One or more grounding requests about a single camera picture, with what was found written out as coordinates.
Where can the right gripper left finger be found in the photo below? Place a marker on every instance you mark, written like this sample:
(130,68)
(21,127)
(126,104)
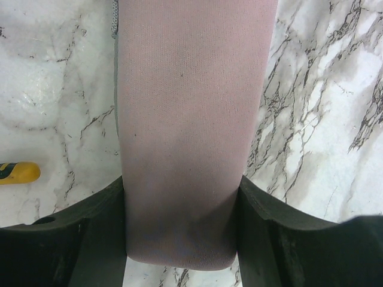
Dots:
(82,245)

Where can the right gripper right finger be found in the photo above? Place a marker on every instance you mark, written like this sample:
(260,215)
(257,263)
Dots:
(279,245)

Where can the pink zippered umbrella case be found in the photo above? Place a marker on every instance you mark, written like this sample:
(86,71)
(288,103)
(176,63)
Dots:
(189,80)

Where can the yellow black needle-nose pliers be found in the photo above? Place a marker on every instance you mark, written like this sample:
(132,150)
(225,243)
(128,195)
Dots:
(19,173)

